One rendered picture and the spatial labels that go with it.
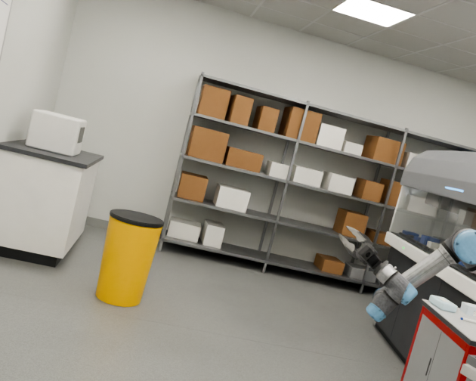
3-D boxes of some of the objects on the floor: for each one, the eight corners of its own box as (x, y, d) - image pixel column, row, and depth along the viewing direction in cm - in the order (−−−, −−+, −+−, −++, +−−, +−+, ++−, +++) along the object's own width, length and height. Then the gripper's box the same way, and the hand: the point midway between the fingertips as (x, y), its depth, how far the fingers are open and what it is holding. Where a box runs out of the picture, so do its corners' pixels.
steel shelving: (158, 250, 570) (202, 71, 552) (159, 240, 619) (199, 75, 600) (452, 314, 630) (501, 153, 611) (432, 300, 678) (476, 151, 659)
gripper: (372, 280, 205) (335, 241, 213) (393, 261, 204) (354, 223, 213) (370, 278, 197) (332, 238, 206) (392, 258, 196) (352, 218, 205)
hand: (344, 231), depth 206 cm, fingers open, 3 cm apart
